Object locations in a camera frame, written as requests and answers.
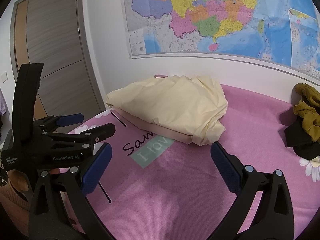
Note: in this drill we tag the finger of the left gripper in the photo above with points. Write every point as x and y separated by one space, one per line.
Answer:
69 120
90 137

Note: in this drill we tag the grey wooden door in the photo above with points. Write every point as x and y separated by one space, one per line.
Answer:
52 32

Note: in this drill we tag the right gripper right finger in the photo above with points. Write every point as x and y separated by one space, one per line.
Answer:
262 208

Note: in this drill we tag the person's left hand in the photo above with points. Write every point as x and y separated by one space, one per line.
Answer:
18 181

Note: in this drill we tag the cream beige jacket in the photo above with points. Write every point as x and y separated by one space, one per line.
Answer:
192 106

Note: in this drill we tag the pink floral bed sheet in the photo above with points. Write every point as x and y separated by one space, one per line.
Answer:
156 188

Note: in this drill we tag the white light switch by door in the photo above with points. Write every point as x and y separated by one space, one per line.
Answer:
4 77

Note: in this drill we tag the olive brown garment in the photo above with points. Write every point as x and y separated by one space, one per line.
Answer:
308 109

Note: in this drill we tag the black garment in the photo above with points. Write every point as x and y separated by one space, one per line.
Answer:
300 141

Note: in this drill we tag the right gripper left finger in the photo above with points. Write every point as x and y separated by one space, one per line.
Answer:
48 217

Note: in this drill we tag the orange sleeved left forearm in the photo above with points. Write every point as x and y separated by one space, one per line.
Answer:
16 207

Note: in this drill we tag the colourful wall map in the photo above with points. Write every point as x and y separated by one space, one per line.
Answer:
284 32

